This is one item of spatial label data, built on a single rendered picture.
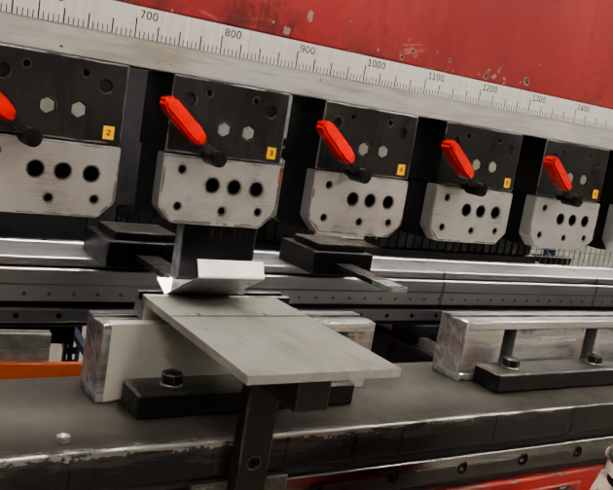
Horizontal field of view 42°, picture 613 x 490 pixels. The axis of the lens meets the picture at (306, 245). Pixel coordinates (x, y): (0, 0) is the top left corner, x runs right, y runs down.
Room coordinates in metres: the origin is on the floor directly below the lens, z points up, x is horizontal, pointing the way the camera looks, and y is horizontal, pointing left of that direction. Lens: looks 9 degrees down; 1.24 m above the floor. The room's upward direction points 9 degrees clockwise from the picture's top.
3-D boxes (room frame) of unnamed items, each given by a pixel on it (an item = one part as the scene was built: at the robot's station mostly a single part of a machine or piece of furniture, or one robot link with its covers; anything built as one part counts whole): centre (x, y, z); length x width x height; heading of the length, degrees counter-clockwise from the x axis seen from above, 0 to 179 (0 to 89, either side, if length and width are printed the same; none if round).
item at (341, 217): (1.08, -0.04, 1.18); 0.15 x 0.09 x 0.17; 123
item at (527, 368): (1.27, -0.43, 0.89); 0.30 x 0.05 x 0.03; 123
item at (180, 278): (0.98, 0.11, 1.05); 0.10 x 0.02 x 0.10; 123
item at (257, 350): (0.86, 0.03, 1.00); 0.26 x 0.18 x 0.01; 33
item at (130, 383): (0.96, 0.05, 0.89); 0.30 x 0.05 x 0.03; 123
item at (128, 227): (1.11, 0.21, 1.01); 0.26 x 0.12 x 0.05; 33
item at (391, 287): (1.30, -0.08, 1.01); 0.26 x 0.12 x 0.05; 33
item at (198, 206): (0.97, 0.13, 1.18); 0.15 x 0.09 x 0.17; 123
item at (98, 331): (1.01, 0.07, 0.92); 0.39 x 0.06 x 0.10; 123
